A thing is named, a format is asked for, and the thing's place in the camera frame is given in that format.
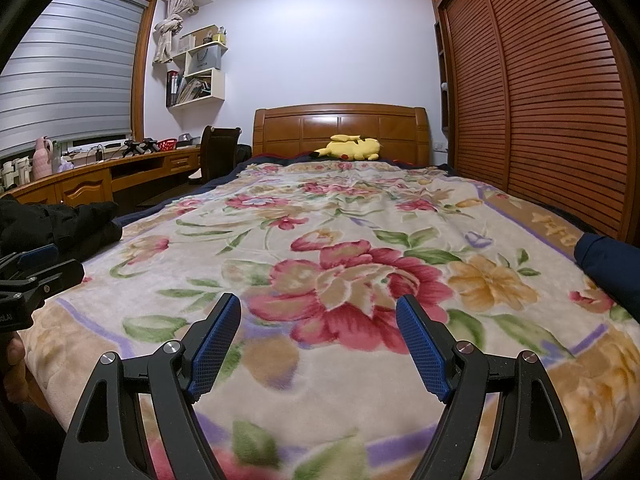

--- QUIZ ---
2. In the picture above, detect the white jug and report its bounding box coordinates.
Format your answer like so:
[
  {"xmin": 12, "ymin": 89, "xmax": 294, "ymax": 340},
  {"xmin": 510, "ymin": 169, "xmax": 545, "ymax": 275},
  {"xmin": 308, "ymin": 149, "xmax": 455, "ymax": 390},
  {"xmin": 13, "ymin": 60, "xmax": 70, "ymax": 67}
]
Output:
[{"xmin": 0, "ymin": 155, "xmax": 32, "ymax": 192}]

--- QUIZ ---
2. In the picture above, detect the navy blue garment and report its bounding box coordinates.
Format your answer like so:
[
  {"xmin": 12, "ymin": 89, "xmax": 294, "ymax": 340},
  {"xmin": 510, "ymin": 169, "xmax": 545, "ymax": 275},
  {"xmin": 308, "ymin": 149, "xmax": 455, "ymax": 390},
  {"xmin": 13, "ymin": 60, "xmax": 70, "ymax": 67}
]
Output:
[{"xmin": 573, "ymin": 232, "xmax": 640, "ymax": 312}]

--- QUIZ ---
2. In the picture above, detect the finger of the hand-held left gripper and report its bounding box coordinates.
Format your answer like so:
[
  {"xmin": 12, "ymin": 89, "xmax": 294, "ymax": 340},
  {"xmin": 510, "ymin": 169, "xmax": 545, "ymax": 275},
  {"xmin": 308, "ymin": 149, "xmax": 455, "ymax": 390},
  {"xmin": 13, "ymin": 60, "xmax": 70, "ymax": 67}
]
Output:
[
  {"xmin": 0, "ymin": 258, "xmax": 86, "ymax": 307},
  {"xmin": 0, "ymin": 243, "xmax": 60, "ymax": 274}
]

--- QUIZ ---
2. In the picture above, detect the beige tied curtain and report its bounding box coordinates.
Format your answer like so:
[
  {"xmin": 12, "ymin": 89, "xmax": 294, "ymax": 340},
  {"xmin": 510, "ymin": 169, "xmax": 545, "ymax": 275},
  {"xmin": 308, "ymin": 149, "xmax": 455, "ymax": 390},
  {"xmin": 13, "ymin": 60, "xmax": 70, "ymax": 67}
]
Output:
[{"xmin": 151, "ymin": 0, "xmax": 199, "ymax": 67}]

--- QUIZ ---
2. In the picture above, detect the white wall shelf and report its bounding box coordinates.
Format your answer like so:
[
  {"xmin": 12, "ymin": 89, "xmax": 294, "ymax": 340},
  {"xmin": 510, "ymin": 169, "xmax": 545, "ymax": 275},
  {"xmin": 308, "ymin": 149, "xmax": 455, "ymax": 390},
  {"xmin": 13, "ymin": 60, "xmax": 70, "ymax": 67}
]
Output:
[{"xmin": 166, "ymin": 40, "xmax": 229, "ymax": 109}]

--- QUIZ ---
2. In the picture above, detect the dark office chair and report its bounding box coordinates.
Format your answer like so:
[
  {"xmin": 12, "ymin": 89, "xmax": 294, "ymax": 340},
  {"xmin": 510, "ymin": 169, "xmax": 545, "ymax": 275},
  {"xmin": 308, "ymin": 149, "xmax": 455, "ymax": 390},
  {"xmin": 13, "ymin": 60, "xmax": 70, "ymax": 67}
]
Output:
[{"xmin": 192, "ymin": 125, "xmax": 252, "ymax": 187}]

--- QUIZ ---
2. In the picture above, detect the stack of magazines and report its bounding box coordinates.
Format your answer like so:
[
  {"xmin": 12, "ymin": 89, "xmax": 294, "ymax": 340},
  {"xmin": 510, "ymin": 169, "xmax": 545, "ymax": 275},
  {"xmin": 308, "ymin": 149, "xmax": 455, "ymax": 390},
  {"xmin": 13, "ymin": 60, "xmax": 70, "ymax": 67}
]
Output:
[{"xmin": 178, "ymin": 76, "xmax": 214, "ymax": 104}]

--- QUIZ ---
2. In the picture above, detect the black coat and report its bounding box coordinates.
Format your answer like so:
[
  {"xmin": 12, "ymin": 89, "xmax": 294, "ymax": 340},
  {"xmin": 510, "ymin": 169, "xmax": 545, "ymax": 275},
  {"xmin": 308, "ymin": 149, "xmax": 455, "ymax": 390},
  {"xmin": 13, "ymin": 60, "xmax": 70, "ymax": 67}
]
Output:
[{"xmin": 0, "ymin": 194, "xmax": 124, "ymax": 268}]

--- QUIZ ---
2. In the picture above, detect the grey window blind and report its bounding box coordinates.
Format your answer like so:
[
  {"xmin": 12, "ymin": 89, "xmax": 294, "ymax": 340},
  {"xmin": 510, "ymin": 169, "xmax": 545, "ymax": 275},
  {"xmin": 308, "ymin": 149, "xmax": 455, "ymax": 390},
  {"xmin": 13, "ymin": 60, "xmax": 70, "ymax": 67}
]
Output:
[{"xmin": 0, "ymin": 0, "xmax": 152, "ymax": 159}]

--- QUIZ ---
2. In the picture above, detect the pink thermos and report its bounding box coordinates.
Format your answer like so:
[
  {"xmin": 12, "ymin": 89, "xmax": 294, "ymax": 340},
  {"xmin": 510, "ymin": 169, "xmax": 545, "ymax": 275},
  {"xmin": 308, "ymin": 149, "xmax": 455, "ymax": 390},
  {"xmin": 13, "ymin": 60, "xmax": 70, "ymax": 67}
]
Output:
[{"xmin": 32, "ymin": 135, "xmax": 54, "ymax": 180}]

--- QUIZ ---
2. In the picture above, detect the yellow plush toy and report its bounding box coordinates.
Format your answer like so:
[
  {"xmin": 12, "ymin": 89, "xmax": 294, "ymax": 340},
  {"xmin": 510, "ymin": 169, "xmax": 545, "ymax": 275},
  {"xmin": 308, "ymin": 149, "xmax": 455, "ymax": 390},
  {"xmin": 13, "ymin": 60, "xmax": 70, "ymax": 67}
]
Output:
[{"xmin": 307, "ymin": 133, "xmax": 384, "ymax": 162}]

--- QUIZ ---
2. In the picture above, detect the person's left hand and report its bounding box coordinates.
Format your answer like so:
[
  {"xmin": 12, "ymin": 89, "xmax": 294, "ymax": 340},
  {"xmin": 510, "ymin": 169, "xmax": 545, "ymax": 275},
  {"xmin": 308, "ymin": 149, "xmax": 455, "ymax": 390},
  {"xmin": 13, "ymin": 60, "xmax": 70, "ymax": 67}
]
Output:
[{"xmin": 0, "ymin": 332, "xmax": 32, "ymax": 407}]

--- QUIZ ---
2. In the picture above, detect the floral blanket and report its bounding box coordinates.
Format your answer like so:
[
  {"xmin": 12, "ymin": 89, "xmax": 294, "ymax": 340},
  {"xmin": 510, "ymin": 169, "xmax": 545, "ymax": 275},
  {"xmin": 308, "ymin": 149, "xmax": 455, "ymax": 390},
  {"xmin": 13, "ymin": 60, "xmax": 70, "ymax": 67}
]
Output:
[{"xmin": 21, "ymin": 161, "xmax": 640, "ymax": 480}]

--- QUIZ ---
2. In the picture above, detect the cardboard box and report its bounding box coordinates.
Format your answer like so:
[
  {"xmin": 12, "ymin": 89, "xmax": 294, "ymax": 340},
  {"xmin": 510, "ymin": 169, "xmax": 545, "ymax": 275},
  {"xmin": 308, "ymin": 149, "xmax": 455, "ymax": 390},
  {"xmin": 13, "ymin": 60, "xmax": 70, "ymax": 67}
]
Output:
[{"xmin": 177, "ymin": 25, "xmax": 219, "ymax": 54}]

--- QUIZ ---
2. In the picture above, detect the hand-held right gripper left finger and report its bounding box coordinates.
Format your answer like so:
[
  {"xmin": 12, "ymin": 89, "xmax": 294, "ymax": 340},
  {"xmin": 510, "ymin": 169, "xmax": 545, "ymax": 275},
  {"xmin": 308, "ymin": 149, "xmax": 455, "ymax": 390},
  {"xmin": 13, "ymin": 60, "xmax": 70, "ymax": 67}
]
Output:
[{"xmin": 62, "ymin": 292, "xmax": 243, "ymax": 480}]

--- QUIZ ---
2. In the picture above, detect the wooden louvred wardrobe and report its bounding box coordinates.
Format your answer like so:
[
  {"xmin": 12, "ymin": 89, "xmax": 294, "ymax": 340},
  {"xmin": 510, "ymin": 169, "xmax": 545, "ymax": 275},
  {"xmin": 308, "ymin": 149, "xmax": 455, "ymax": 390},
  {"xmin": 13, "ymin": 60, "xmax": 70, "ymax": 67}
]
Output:
[{"xmin": 428, "ymin": 0, "xmax": 640, "ymax": 257}]

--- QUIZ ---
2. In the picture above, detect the grey paper bag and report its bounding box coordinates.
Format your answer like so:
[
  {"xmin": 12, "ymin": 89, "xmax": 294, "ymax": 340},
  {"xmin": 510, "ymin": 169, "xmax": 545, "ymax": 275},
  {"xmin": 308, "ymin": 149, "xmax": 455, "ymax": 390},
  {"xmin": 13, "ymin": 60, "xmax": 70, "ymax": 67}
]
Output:
[{"xmin": 184, "ymin": 44, "xmax": 221, "ymax": 77}]

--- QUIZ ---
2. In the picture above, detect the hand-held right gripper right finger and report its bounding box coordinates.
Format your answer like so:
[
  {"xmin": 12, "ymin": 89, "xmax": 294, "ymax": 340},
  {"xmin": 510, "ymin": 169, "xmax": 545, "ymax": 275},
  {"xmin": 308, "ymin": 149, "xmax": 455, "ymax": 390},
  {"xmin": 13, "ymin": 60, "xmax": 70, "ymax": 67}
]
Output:
[{"xmin": 394, "ymin": 294, "xmax": 584, "ymax": 480}]

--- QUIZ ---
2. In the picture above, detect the wooden headboard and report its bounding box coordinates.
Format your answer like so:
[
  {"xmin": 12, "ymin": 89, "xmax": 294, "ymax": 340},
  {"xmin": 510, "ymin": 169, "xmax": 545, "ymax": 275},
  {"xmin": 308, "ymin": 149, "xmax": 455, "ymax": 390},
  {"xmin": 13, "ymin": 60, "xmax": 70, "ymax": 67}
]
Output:
[{"xmin": 252, "ymin": 103, "xmax": 432, "ymax": 167}]

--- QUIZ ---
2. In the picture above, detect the wooden desk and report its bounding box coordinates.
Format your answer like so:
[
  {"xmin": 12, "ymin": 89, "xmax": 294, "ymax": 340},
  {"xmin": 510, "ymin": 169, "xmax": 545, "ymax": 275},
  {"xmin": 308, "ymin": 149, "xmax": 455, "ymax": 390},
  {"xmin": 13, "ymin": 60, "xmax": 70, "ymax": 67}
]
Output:
[{"xmin": 0, "ymin": 144, "xmax": 204, "ymax": 209}]

